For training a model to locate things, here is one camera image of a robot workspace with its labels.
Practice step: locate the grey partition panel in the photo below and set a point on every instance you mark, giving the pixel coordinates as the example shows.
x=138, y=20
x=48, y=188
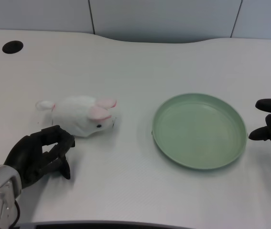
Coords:
x=135, y=19

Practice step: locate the white plush rabbit doll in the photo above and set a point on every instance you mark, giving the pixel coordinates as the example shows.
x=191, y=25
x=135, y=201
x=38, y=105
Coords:
x=82, y=115

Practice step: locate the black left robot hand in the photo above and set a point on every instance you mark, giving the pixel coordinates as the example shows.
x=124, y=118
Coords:
x=30, y=152

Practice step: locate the green round plate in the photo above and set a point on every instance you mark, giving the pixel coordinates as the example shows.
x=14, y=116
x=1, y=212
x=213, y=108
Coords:
x=199, y=131

